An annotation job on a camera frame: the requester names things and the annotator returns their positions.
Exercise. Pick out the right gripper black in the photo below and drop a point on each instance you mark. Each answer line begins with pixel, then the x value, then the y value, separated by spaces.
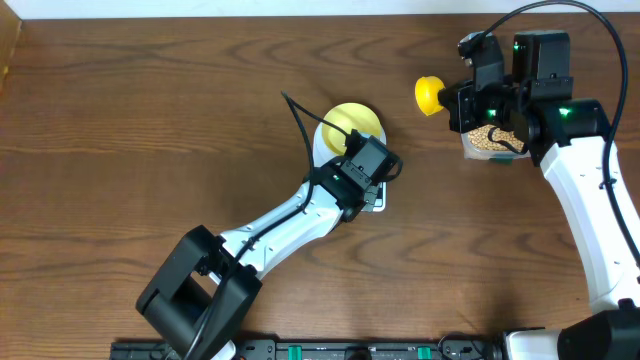
pixel 459 105

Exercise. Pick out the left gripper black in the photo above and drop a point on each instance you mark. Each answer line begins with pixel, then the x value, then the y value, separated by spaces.
pixel 371 196

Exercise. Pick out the yellow measuring scoop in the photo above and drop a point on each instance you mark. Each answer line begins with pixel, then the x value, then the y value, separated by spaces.
pixel 426 92

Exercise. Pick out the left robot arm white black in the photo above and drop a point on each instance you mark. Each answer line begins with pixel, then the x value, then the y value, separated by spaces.
pixel 202 292

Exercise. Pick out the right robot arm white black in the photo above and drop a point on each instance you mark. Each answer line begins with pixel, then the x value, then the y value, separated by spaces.
pixel 566 138

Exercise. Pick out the white digital kitchen scale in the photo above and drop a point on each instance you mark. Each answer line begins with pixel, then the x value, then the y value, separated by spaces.
pixel 375 199

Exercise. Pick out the yellow bowl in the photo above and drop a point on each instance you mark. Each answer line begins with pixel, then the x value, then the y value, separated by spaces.
pixel 348 117

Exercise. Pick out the clear container of soybeans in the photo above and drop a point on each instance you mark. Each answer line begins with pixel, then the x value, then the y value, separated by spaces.
pixel 491 143

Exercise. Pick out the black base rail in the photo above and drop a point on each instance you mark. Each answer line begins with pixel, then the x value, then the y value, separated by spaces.
pixel 447 348

